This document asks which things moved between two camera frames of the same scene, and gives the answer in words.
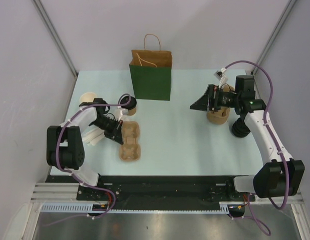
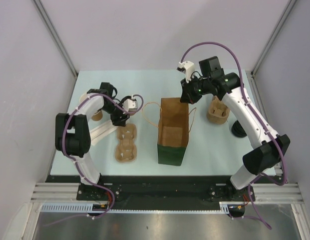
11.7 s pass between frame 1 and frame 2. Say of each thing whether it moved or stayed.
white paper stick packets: stayed
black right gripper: moved
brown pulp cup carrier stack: stayed
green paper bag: moved
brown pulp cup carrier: moved
